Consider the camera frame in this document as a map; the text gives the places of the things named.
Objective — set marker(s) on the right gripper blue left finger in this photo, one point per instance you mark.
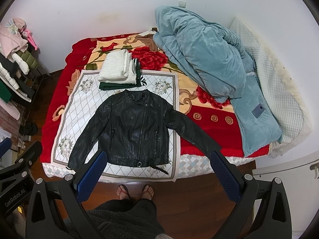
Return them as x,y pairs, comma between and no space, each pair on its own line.
88,175

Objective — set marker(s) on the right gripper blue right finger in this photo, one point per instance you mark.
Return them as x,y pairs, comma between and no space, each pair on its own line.
228,175

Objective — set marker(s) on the black leather jacket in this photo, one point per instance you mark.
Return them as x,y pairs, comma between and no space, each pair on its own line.
132,127

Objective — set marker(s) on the clothes rack with hanging garments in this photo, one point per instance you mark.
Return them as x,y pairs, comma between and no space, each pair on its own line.
19,68

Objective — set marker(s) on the person's left foot in sandal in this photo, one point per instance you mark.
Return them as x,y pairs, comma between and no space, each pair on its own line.
122,192

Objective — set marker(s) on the person's foot in sandal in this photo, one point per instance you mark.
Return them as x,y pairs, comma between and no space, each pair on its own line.
147,192
122,192

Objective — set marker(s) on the person's dark fuzzy robe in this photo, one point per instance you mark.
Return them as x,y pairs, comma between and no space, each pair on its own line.
126,219

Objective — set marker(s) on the person's right foot in sandal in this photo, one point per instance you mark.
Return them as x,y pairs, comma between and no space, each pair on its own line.
147,192

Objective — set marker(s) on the white floral diamond-pattern cloth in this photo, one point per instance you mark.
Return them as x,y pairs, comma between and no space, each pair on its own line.
82,104

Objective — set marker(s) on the white textured mattress pad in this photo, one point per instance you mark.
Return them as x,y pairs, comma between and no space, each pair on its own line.
279,91

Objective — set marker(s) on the light blue quilt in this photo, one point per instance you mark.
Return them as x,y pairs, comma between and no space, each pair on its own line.
215,58

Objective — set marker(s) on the dark green folded garment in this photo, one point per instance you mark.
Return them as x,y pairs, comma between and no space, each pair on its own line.
140,81

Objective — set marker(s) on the white fluffy folded garment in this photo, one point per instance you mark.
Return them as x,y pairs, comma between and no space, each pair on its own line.
118,68

